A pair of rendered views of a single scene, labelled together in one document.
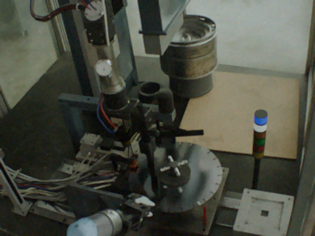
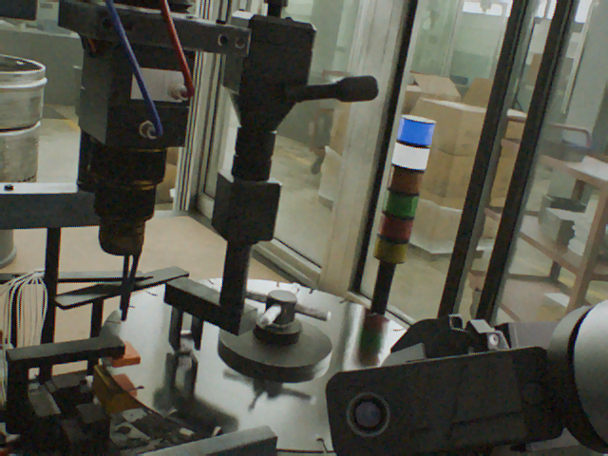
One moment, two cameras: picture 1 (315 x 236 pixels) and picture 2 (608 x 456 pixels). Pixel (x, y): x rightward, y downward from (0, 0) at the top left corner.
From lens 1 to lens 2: 1.09 m
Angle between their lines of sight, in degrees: 60
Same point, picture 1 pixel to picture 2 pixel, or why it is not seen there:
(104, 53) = not seen: outside the picture
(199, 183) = (363, 341)
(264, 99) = (161, 252)
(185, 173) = (308, 330)
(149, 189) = (265, 403)
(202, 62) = (25, 149)
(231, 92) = (71, 253)
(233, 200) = not seen: hidden behind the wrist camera
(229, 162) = not seen: hidden behind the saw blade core
